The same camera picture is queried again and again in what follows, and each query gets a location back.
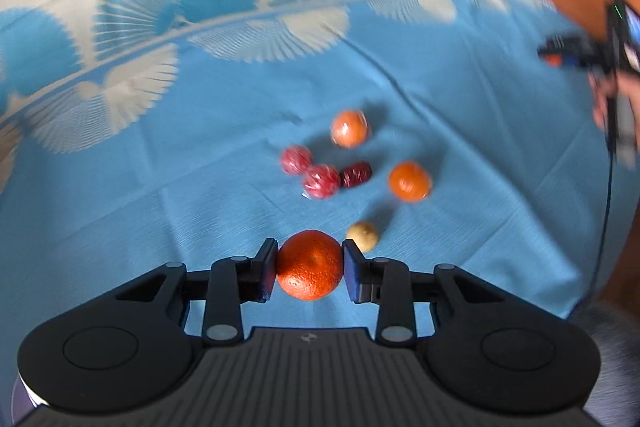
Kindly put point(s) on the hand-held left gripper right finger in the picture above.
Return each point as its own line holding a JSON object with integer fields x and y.
{"x": 351, "y": 274}

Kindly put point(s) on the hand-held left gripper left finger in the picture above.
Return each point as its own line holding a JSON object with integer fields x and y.
{"x": 267, "y": 274}

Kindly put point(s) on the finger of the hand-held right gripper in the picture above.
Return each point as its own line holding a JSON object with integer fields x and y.
{"x": 570, "y": 49}

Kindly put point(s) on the bare orange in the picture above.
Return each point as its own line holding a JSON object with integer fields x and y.
{"x": 310, "y": 265}

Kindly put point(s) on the plastic-wrapped orange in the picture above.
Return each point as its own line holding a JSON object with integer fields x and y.
{"x": 410, "y": 181}
{"x": 350, "y": 128}

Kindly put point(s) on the person's right hand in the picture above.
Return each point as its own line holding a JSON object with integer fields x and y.
{"x": 600, "y": 104}

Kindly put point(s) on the small beige round fruit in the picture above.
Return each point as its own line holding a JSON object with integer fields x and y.
{"x": 364, "y": 234}

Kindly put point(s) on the red plastic-wrapped round fruit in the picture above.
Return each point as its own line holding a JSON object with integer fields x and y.
{"x": 322, "y": 181}
{"x": 296, "y": 159}

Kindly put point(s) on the dark red date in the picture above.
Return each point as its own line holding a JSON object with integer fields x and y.
{"x": 356, "y": 174}

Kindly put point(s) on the blue fan-print tablecloth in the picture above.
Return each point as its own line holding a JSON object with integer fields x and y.
{"x": 200, "y": 157}

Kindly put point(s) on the grey fuzzy cloth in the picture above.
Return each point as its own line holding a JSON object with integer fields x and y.
{"x": 610, "y": 347}

